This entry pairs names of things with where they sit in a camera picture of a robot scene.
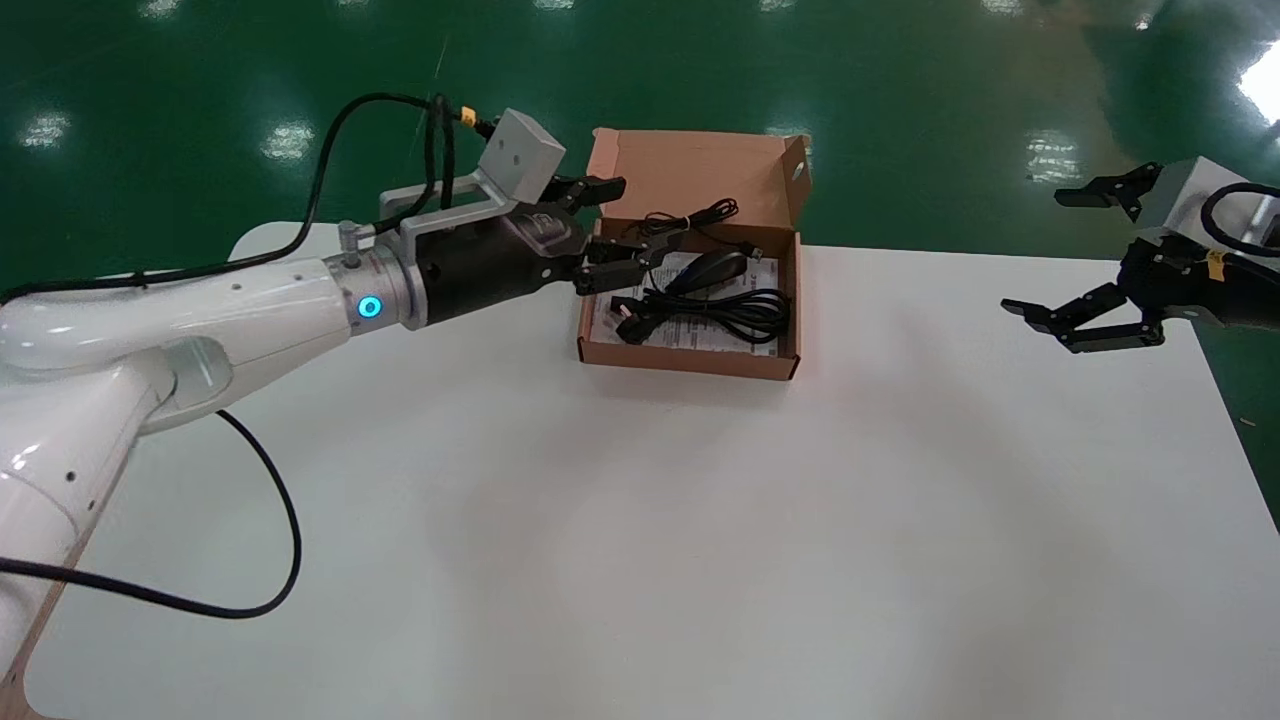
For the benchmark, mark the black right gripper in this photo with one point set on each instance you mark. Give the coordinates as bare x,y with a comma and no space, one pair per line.
1220,290

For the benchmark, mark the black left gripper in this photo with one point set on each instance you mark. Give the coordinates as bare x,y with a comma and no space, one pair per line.
480,265

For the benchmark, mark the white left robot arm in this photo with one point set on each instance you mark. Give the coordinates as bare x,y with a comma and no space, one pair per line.
200,310

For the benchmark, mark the brown cardboard storage box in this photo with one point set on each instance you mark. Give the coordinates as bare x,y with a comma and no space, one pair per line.
700,165

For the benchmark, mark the white printed instruction sheet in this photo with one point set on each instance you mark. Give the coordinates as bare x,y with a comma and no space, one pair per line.
690,338

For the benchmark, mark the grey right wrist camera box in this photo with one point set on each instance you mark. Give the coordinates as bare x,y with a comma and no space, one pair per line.
1180,195

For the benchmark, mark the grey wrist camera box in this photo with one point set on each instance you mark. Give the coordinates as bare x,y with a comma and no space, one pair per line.
520,155
1180,195

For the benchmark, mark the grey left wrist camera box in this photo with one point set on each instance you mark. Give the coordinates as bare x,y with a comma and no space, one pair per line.
520,155

